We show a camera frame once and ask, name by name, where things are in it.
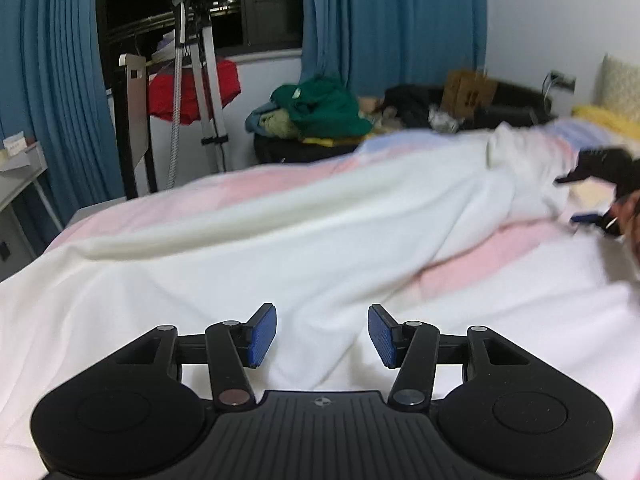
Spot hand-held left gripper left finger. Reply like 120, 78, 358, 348
98, 302, 278, 407

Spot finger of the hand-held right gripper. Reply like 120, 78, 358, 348
569, 211, 624, 237
554, 145, 607, 185

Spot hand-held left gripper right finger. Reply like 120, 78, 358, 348
367, 302, 547, 407

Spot white pants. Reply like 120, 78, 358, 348
0, 122, 640, 463

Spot person's right hand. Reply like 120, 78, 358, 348
612, 192, 640, 253

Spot yellow blanket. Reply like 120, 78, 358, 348
572, 104, 640, 134

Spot cream textured pillow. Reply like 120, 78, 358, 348
594, 52, 640, 112

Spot black sofa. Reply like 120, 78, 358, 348
385, 82, 559, 129

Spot brown paper bag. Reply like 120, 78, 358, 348
440, 68, 499, 119

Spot pastel tie-dye bed sheet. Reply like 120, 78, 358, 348
0, 110, 640, 480

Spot black garment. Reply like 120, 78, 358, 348
384, 84, 446, 127

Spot black laundry basket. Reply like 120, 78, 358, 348
252, 132, 372, 166

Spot grey-blue garment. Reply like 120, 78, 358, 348
245, 104, 281, 135

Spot blue curtain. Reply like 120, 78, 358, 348
300, 0, 489, 100
0, 0, 127, 232

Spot green garment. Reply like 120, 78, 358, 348
270, 74, 374, 139

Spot red cloth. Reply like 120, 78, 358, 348
147, 58, 242, 125

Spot white vanity desk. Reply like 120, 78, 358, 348
0, 139, 64, 282

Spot white cloth on windowsill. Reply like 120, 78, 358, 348
150, 30, 193, 63

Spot white tissue box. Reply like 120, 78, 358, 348
0, 132, 37, 172

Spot white wall socket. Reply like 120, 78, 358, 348
542, 70, 577, 96

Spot grey bed frame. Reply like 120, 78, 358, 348
65, 195, 132, 227

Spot black and silver frame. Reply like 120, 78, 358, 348
109, 52, 159, 200

